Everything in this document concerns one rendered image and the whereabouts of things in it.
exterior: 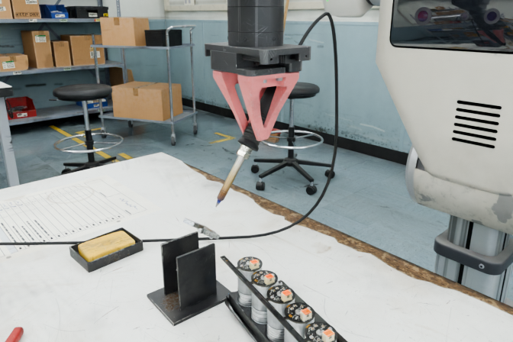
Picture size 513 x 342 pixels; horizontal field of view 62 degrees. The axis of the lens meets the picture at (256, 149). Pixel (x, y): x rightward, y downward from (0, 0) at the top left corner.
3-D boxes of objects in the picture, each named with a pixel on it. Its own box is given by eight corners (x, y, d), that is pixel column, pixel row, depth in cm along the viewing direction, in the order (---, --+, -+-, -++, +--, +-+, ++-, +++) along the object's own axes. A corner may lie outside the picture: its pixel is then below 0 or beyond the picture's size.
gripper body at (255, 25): (262, 70, 39) (263, -17, 37) (202, 60, 47) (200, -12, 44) (313, 65, 43) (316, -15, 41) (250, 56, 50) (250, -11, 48)
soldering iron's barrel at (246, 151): (228, 204, 46) (255, 151, 47) (217, 199, 45) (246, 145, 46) (221, 200, 47) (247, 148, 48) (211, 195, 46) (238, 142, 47)
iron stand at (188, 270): (216, 333, 47) (256, 251, 48) (153, 323, 41) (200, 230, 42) (188, 305, 51) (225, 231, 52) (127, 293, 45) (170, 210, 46)
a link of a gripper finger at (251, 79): (250, 151, 43) (250, 55, 40) (211, 135, 48) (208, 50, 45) (299, 139, 47) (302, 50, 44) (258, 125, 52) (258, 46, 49)
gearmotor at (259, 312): (268, 311, 43) (269, 266, 41) (282, 325, 41) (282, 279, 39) (246, 319, 42) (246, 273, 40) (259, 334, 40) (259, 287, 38)
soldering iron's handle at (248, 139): (261, 154, 47) (312, 53, 48) (246, 144, 45) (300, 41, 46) (247, 149, 48) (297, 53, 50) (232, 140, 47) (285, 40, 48)
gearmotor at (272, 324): (283, 327, 41) (285, 281, 39) (298, 344, 39) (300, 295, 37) (261, 337, 40) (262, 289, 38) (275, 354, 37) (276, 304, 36)
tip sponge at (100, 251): (123, 235, 60) (122, 225, 60) (143, 250, 56) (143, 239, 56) (69, 256, 55) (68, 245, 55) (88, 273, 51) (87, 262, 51)
